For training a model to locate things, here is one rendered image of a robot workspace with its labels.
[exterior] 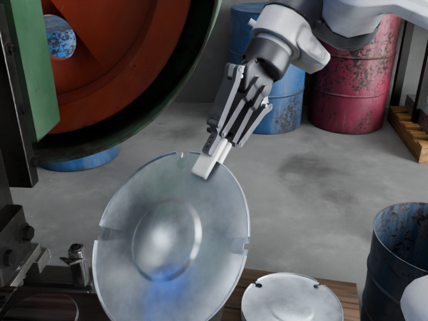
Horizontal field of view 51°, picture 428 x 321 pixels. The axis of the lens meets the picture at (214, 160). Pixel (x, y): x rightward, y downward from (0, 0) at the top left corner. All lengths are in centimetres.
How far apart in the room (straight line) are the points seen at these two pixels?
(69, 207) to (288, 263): 124
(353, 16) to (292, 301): 92
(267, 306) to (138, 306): 73
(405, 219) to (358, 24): 120
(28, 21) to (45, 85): 11
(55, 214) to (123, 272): 187
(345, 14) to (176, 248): 42
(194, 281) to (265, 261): 150
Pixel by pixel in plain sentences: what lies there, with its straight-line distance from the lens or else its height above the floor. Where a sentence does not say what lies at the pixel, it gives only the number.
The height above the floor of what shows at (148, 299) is 87.
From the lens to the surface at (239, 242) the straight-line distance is 63.
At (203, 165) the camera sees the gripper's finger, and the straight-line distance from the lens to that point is 69.
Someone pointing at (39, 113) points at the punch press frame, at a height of 110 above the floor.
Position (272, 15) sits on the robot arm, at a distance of 73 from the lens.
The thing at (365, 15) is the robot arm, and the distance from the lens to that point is 70.
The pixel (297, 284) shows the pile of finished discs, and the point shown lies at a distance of 146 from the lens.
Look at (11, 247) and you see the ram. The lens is 75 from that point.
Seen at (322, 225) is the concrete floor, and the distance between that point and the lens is 243.
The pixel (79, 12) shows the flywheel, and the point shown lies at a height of 122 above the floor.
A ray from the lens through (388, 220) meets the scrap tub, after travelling 177.
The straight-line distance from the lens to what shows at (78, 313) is 84.
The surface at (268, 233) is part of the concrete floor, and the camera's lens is 232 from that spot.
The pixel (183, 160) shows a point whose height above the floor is 103.
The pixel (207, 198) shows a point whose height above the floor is 100.
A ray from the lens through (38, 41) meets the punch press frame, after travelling 78.
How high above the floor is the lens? 136
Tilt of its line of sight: 27 degrees down
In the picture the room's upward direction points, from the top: straight up
